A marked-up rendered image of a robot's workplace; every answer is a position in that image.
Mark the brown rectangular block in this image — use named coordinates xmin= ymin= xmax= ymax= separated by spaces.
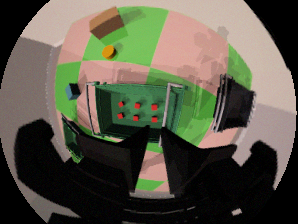
xmin=89 ymin=6 xmax=124 ymax=40

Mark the orange flat cylinder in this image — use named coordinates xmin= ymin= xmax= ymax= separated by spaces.
xmin=101 ymin=45 xmax=116 ymax=59

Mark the blue cube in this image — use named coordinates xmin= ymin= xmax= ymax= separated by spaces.
xmin=65 ymin=83 xmax=81 ymax=101

